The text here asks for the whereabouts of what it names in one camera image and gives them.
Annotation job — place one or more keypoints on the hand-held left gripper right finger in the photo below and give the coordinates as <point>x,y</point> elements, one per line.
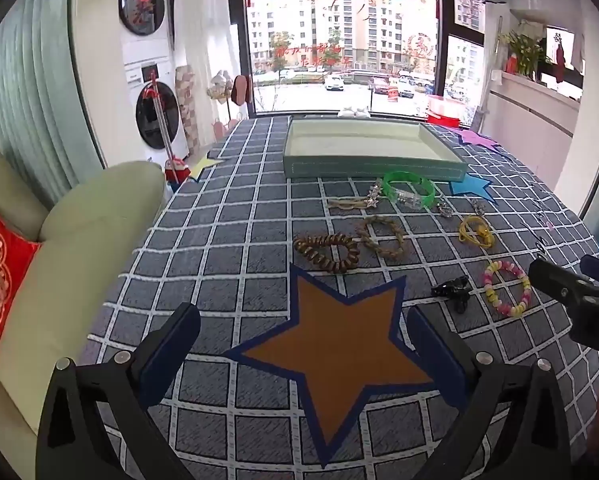
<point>439,355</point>

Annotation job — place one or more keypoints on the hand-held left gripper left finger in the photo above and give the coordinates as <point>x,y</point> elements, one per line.
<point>169,355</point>

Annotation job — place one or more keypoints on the silver heart pendant charm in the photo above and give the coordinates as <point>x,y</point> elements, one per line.
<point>445,208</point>

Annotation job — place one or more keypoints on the silver rhinestone hair clip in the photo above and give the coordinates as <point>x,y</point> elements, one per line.
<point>375,192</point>

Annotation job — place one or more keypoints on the gold bunny hair clip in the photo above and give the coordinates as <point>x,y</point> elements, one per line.
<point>347,203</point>

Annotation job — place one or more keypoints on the green plastic bangle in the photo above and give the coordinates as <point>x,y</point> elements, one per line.
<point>409,175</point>

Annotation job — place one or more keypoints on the teal jewelry tray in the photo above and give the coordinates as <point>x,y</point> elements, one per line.
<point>374,165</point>

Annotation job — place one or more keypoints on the black hair clip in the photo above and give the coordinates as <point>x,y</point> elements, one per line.
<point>452,287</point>

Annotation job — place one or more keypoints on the grey checked star tablecloth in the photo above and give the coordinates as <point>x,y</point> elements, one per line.
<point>229,240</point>

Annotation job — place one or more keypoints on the pale green sofa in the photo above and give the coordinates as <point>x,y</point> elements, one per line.
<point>79,260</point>

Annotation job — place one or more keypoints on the white cabinet counter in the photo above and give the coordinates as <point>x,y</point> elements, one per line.
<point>529,125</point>

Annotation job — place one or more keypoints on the red embroidered cushion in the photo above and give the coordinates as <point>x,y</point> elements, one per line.
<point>4,280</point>

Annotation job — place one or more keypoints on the red mop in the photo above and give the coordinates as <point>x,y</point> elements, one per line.
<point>174,170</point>

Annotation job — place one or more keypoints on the red plastic basin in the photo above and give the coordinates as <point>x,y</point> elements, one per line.
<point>442,110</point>

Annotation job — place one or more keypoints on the green potted plant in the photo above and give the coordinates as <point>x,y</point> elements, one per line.
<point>524,47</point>

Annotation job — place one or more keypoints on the white washing machine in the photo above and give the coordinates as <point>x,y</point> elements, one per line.
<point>154,115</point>

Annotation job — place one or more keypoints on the checkered board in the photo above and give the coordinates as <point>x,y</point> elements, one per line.
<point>187,105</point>

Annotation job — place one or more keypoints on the white slippers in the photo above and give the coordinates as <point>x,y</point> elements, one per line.
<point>354,111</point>

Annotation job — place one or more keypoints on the plush flower bouquet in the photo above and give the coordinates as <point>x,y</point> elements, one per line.
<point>219,85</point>

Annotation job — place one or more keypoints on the large window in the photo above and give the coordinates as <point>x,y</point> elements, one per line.
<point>339,35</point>

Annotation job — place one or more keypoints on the white stacked dryer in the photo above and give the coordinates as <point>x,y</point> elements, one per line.
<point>139,5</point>

